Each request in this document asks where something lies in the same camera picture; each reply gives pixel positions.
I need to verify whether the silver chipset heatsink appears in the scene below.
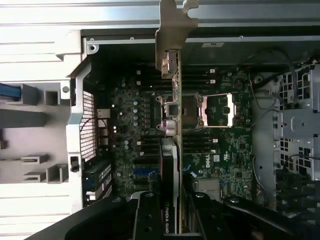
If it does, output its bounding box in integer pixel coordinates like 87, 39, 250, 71
196, 178, 221, 199

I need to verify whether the blue expansion slot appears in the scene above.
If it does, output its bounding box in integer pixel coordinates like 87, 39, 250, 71
133, 168, 161, 176

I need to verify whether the green motherboard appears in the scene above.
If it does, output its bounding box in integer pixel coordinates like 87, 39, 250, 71
96, 62, 254, 202

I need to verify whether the open black PC case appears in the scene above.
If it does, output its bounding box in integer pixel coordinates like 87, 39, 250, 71
65, 29, 320, 240

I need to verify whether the silver CPU socket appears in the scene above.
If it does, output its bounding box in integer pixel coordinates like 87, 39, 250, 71
199, 91, 238, 128

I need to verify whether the perforated metal disk bay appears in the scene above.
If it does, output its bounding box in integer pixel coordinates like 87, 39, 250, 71
274, 64, 320, 181

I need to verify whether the grey parts rack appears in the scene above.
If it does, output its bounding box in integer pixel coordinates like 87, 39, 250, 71
0, 83, 70, 185

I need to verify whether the blue disk caddy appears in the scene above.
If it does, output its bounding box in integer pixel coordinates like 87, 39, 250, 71
0, 83, 21, 103

